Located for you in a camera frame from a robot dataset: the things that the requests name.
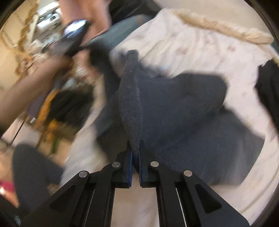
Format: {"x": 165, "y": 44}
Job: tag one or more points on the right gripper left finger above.
{"x": 87, "y": 199}

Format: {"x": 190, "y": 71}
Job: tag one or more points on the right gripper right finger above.
{"x": 183, "y": 199}

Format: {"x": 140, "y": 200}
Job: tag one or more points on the dark grey pants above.
{"x": 181, "y": 122}

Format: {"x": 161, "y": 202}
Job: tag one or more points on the person's left forearm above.
{"x": 16, "y": 99}

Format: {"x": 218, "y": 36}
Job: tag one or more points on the pink hanging cloth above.
{"x": 95, "y": 11}

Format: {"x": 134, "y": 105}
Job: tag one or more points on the wooden staircase railing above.
{"x": 18, "y": 23}

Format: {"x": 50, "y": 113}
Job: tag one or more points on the dark clothes pile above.
{"x": 64, "y": 112}

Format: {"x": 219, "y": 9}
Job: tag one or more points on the cream bear print bedsheet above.
{"x": 170, "y": 47}

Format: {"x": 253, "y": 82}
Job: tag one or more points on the black cloth on bed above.
{"x": 267, "y": 89}

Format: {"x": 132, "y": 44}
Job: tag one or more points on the cream fluffy blanket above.
{"x": 251, "y": 35}

